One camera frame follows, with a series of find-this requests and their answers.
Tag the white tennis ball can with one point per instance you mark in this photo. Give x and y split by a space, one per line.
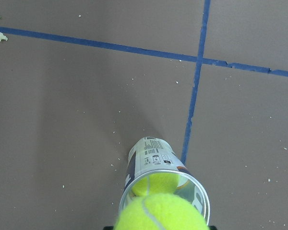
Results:
153 155

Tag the white foam crumb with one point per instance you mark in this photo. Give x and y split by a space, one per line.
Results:
3 37

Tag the brown paper table cover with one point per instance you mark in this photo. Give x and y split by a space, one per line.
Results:
81 81

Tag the yellow tennis ball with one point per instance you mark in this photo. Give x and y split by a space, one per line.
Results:
160 212
156 183

